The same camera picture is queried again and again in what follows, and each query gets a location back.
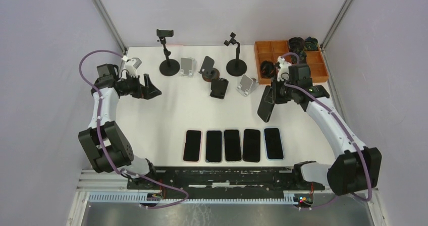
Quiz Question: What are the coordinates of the small black folding stand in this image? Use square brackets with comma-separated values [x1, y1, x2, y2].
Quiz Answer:
[210, 78, 229, 99]

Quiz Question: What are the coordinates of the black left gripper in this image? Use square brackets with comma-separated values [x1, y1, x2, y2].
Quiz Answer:
[120, 72, 161, 100]

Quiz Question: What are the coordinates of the black cable coil front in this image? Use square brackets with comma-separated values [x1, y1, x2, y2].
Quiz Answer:
[260, 60, 278, 78]

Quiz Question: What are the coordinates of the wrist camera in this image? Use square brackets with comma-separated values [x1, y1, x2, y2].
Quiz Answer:
[122, 55, 142, 78]
[277, 56, 291, 82]

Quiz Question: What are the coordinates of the white slotted cable duct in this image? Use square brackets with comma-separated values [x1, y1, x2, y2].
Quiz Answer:
[88, 192, 300, 205]

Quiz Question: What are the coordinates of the black phone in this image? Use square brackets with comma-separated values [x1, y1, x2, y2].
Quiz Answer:
[224, 129, 242, 162]
[242, 129, 261, 163]
[257, 86, 275, 123]

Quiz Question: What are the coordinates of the black mounting base plate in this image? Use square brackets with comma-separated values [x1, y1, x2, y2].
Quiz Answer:
[126, 166, 325, 200]

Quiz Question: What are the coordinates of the silver metal phone stand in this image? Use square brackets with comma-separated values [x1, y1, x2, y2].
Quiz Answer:
[236, 74, 259, 97]

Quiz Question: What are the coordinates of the clear case phone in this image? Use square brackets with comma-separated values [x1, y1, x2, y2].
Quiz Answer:
[205, 130, 223, 163]

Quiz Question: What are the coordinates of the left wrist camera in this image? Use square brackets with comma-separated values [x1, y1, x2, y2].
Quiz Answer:
[122, 55, 142, 78]

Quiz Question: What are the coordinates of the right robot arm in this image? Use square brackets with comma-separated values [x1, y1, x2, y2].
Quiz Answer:
[266, 62, 382, 201]

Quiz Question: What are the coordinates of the wooden compartment tray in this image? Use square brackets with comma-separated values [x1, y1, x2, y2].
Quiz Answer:
[254, 40, 329, 85]

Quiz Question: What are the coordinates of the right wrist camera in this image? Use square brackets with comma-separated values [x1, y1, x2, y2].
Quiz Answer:
[277, 56, 291, 82]

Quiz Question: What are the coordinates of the pink case phone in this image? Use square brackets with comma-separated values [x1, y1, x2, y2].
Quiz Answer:
[183, 130, 202, 162]

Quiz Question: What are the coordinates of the clear acrylic phone stand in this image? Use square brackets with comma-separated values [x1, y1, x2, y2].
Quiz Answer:
[179, 58, 196, 77]

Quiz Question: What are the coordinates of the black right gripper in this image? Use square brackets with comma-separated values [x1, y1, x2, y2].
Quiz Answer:
[265, 77, 297, 104]

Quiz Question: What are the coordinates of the white case phone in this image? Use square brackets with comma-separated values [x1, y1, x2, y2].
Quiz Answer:
[263, 128, 285, 160]

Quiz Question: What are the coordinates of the tall black phone stand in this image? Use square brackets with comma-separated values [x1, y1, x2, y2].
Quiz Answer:
[156, 29, 180, 77]
[224, 32, 247, 77]

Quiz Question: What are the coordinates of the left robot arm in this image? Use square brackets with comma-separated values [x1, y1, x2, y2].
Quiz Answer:
[78, 64, 162, 190]

